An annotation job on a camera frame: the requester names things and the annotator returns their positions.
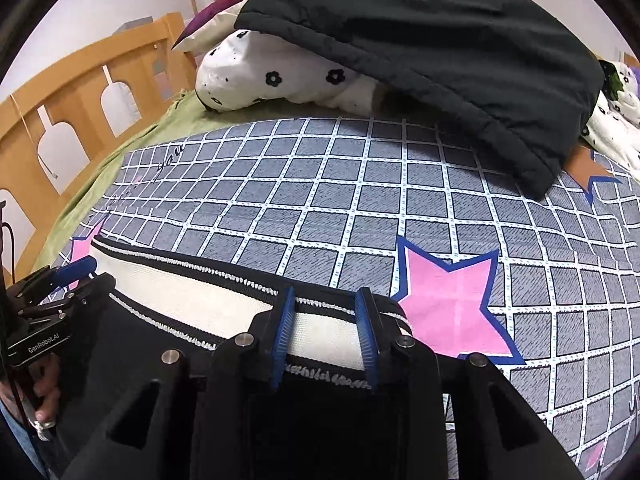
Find black sweatpants with white stripe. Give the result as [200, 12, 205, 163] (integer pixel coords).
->
[58, 238, 410, 479]

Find person left hand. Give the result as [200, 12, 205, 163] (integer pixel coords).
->
[1, 353, 61, 425]

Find blue jeans leg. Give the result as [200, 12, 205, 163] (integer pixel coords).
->
[1, 404, 50, 479]

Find grey checked bed sheet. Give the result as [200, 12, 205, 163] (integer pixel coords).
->
[58, 118, 639, 479]

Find green blanket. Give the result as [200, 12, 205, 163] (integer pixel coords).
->
[34, 89, 352, 271]

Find grey box on shelf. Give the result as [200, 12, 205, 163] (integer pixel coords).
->
[114, 16, 153, 34]

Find white floral quilt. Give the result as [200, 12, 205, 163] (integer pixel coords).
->
[195, 29, 639, 179]

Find purple patterned pillow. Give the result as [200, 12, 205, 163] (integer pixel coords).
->
[172, 0, 248, 53]

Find black padded jacket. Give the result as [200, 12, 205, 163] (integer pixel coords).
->
[236, 0, 604, 200]

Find wooden bed frame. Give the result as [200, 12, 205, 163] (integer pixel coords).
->
[1, 12, 195, 276]

